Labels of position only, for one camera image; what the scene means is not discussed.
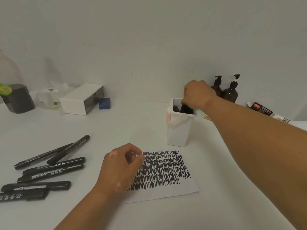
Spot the person's left hand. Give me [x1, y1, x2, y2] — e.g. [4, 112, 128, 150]
[92, 143, 145, 197]

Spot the person's right hand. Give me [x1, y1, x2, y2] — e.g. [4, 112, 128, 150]
[180, 80, 217, 113]

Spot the black marker pen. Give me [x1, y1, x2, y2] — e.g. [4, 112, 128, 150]
[180, 104, 195, 115]

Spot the white paper with black scribbles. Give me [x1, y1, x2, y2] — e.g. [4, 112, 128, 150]
[122, 150, 200, 204]

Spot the pile of black markers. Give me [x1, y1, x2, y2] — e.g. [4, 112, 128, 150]
[0, 134, 91, 203]

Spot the person's left forearm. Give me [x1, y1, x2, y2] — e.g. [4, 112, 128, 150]
[54, 187, 120, 230]

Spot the person's right forearm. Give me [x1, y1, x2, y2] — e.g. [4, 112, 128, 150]
[205, 96, 307, 230]

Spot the brown pump bottle white neck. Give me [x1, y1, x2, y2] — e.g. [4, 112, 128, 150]
[220, 74, 241, 104]

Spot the black and red cardboard box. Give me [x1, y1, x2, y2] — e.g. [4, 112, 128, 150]
[246, 101, 291, 124]

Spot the small blue box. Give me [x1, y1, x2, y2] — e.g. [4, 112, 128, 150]
[98, 97, 111, 110]

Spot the white box with grey front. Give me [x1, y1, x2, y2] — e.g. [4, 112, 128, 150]
[59, 83, 104, 116]

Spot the clear bottle with dark liquid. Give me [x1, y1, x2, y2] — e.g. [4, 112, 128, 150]
[0, 49, 36, 114]

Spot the white plastic container with handle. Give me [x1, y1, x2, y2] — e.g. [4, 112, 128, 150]
[165, 97, 197, 148]

